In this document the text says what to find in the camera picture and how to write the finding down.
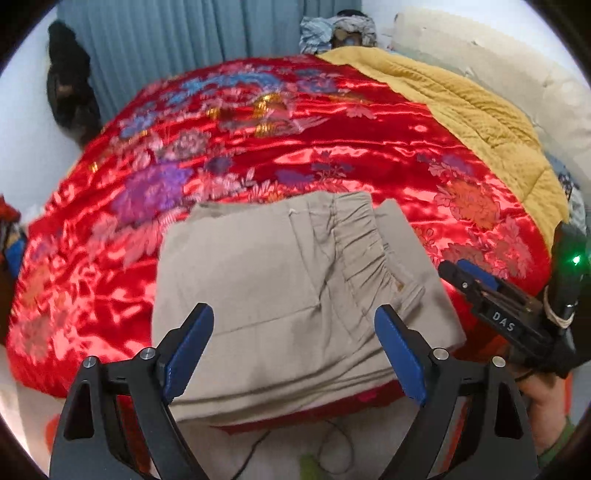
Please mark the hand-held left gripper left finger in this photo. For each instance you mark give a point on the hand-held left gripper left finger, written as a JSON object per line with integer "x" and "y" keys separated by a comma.
{"x": 189, "y": 350}

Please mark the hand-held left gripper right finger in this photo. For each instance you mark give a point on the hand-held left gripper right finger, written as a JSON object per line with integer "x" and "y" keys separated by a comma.
{"x": 399, "y": 355}

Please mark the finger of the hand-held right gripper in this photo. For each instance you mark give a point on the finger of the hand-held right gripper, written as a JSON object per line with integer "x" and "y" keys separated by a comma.
{"x": 461, "y": 280}
{"x": 475, "y": 272}

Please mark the beige pants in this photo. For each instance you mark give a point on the beige pants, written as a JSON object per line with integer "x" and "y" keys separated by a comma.
{"x": 277, "y": 277}

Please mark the person's right forearm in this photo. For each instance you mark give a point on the person's right forearm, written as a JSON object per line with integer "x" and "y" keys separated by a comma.
{"x": 561, "y": 441}

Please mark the person's right hand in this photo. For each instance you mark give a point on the person's right hand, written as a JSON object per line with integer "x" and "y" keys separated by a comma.
{"x": 547, "y": 406}

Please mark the blue patterned cloth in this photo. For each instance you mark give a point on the blue patterned cloth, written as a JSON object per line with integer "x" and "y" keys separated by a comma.
{"x": 567, "y": 182}

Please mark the white fleece sheet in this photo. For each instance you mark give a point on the white fleece sheet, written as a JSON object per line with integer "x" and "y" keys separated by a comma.
{"x": 286, "y": 445}

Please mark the small green object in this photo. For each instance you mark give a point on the small green object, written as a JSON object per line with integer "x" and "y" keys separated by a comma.
{"x": 309, "y": 467}

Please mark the yellow quilt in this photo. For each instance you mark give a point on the yellow quilt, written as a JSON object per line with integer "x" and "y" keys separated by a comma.
{"x": 485, "y": 115}

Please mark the red floral satin blanket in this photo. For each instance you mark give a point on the red floral satin blanket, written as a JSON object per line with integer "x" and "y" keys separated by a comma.
{"x": 231, "y": 138}

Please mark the cream cushion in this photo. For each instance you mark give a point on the cream cushion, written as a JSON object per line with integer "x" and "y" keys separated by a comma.
{"x": 485, "y": 50}

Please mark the orange cloth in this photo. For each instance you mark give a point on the orange cloth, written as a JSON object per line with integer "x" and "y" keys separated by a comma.
{"x": 7, "y": 211}

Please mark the dark patterned cloth bundle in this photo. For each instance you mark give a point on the dark patterned cloth bundle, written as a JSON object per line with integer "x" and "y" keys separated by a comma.
{"x": 355, "y": 27}

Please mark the black hanging garment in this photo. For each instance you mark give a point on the black hanging garment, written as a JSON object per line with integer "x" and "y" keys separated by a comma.
{"x": 69, "y": 92}

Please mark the blue white crumpled cloth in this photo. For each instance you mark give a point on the blue white crumpled cloth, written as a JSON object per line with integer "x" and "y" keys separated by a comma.
{"x": 316, "y": 34}

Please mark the blue curtain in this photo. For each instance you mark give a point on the blue curtain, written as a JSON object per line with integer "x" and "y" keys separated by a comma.
{"x": 184, "y": 37}

